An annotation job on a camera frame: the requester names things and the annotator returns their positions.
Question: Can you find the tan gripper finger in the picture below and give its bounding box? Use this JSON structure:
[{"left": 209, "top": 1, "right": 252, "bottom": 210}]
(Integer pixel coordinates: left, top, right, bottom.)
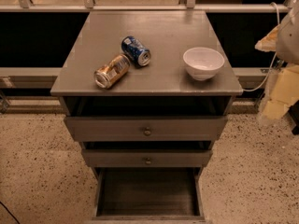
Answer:
[
  {"left": 255, "top": 26, "right": 279, "bottom": 52},
  {"left": 258, "top": 63, "right": 299, "bottom": 122}
]

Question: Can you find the orange soda can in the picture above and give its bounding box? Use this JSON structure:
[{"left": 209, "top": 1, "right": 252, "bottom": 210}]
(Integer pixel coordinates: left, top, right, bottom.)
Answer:
[{"left": 94, "top": 54, "right": 130, "bottom": 89}]

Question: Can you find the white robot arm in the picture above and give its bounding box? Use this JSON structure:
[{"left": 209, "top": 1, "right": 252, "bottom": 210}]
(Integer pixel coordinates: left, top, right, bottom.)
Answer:
[{"left": 255, "top": 0, "right": 299, "bottom": 120}]

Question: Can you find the grey drawer cabinet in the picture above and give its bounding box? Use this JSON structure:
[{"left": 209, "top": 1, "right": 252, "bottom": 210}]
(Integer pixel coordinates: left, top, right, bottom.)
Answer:
[{"left": 50, "top": 9, "right": 244, "bottom": 224}]

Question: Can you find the blue soda can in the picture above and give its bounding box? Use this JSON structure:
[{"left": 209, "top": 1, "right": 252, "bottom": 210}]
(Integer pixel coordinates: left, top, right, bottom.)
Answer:
[{"left": 121, "top": 35, "right": 151, "bottom": 66}]

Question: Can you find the grey top drawer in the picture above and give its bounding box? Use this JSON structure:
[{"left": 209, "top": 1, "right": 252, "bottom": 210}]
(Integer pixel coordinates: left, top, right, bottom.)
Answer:
[{"left": 64, "top": 116, "right": 227, "bottom": 142}]

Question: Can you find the grey open bottom drawer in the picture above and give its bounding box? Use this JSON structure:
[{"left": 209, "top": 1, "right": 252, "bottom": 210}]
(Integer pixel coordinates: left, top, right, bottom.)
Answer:
[{"left": 84, "top": 168, "right": 212, "bottom": 224}]

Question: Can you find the grey middle drawer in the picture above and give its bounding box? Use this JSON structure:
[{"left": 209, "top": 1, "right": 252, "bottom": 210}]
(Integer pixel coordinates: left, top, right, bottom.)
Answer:
[{"left": 82, "top": 149, "right": 212, "bottom": 168}]

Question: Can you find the white ceramic bowl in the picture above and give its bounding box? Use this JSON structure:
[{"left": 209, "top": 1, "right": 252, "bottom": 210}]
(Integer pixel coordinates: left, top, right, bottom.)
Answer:
[{"left": 183, "top": 47, "right": 225, "bottom": 81}]

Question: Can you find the white cable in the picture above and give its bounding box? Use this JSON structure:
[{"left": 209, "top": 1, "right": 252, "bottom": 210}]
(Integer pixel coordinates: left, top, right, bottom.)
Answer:
[{"left": 242, "top": 1, "right": 282, "bottom": 93}]

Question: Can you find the metal railing frame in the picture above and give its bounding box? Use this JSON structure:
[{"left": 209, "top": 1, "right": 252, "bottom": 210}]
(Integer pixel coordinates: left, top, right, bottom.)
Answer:
[{"left": 1, "top": 0, "right": 294, "bottom": 115}]

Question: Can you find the black floor cable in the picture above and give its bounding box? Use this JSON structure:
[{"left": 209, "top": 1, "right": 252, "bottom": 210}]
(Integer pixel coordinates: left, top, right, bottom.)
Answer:
[{"left": 0, "top": 201, "right": 21, "bottom": 224}]

